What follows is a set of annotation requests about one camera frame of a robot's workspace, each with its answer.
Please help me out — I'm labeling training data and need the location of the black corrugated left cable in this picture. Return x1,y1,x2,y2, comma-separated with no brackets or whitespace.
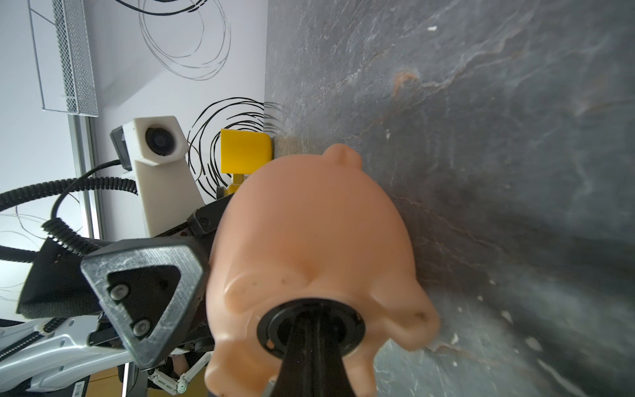
0,175,139,259

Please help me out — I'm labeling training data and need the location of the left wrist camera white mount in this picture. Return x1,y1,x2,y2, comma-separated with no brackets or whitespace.
110,116,204,237

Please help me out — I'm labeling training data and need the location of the white wire wall shelf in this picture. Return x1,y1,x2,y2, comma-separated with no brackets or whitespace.
27,0,99,117

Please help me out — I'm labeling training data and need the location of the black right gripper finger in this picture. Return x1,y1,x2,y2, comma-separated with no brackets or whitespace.
271,311,355,397

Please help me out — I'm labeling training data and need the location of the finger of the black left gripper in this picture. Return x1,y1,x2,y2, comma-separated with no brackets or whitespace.
80,242,210,370

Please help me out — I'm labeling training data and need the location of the orange-tan piggy bank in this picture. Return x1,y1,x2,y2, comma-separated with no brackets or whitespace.
205,144,441,396

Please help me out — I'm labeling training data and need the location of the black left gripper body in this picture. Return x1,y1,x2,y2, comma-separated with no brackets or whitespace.
14,195,234,378

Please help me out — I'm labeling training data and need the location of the yellow mug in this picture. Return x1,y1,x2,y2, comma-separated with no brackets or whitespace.
220,129,274,195

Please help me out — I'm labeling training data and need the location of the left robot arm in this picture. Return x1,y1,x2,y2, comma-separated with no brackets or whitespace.
1,198,228,395

